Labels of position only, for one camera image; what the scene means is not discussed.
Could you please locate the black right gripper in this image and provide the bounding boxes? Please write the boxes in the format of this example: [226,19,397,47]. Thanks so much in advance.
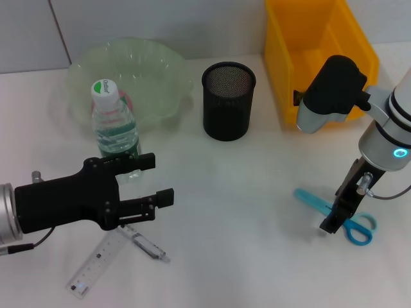
[319,157,386,234]

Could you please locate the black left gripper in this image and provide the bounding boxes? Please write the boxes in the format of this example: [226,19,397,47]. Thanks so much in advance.
[14,153,175,234]

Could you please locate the blue scissors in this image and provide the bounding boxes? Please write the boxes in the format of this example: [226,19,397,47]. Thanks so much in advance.
[293,188,379,246]

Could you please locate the clear water bottle green label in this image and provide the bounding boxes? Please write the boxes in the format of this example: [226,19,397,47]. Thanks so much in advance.
[91,79,142,184]

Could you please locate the pink toy peach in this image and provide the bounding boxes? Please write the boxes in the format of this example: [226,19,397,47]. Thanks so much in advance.
[91,89,135,113]

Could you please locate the grey pen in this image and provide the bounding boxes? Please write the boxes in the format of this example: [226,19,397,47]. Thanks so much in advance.
[120,224,170,264]

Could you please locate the black mesh pen holder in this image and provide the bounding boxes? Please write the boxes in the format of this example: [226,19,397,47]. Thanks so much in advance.
[201,62,257,142]

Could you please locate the transparent plastic ruler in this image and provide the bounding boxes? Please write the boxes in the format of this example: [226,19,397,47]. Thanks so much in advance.
[66,229,125,291]

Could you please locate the green translucent plastic bowl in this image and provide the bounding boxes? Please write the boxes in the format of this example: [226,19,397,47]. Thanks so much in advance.
[66,37,195,134]

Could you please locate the yellow plastic bin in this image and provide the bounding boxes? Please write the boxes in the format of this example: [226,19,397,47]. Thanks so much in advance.
[264,0,380,126]

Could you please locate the silver right gripper connector post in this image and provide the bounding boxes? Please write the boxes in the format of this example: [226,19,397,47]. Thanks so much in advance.
[356,172,375,196]

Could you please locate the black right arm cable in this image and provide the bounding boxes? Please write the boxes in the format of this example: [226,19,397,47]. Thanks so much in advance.
[367,184,411,200]

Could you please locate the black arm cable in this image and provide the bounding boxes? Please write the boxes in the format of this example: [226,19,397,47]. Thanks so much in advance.
[367,184,411,200]
[0,226,55,256]

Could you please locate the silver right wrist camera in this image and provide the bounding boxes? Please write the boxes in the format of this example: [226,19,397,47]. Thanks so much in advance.
[295,55,370,135]

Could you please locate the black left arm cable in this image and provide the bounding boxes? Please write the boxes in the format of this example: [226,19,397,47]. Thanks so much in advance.
[0,226,55,256]

